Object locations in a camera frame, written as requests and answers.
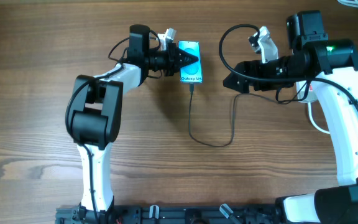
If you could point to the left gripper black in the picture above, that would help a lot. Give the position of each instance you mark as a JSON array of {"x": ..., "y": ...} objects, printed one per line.
[{"x": 173, "y": 64}]

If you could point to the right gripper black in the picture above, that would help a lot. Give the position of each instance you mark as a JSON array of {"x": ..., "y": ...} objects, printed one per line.
[{"x": 243, "y": 68}]

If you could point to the teal screen smartphone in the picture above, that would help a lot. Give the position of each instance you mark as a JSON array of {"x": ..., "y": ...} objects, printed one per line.
[{"x": 192, "y": 71}]

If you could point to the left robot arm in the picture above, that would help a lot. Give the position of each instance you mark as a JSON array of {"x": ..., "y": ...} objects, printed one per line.
[{"x": 93, "y": 114}]

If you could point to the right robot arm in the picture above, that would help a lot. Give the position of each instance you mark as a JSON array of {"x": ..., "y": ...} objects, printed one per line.
[{"x": 330, "y": 69}]

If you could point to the white power strip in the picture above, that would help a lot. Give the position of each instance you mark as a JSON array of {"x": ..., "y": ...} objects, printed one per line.
[{"x": 305, "y": 94}]

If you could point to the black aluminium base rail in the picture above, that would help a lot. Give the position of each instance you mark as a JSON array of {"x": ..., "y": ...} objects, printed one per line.
[{"x": 258, "y": 213}]

